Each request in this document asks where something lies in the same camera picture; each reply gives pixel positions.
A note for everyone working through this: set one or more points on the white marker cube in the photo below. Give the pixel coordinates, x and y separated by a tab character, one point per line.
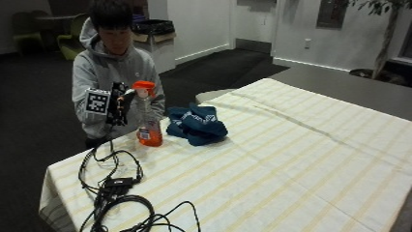
97	101

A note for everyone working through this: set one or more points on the striped cream tablecloth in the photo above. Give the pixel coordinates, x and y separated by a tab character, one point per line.
278	167

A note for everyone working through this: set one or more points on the blue cloth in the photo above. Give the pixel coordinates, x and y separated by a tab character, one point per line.
197	124

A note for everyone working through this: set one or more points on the dark floor rug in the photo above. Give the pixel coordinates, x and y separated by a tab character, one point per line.
222	69

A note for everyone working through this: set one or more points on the bin with black bag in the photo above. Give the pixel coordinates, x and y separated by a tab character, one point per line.
153	32

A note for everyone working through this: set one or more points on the the person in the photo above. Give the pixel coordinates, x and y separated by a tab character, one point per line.
109	66

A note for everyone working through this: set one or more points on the green chair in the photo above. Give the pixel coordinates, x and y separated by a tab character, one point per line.
70	45
26	32

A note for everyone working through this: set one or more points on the indoor tree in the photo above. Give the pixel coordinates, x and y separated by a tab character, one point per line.
385	32

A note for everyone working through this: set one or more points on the dark wall panel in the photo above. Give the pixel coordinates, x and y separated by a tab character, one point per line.
330	13

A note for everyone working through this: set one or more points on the white wall outlet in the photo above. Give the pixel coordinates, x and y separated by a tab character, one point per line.
306	43

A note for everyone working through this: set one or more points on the dark plant pot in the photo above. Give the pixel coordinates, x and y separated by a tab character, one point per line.
377	76

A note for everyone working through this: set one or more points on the dark round table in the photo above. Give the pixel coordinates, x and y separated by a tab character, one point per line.
56	19

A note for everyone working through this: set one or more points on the orange spray bottle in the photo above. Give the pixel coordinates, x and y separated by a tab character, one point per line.
148	133

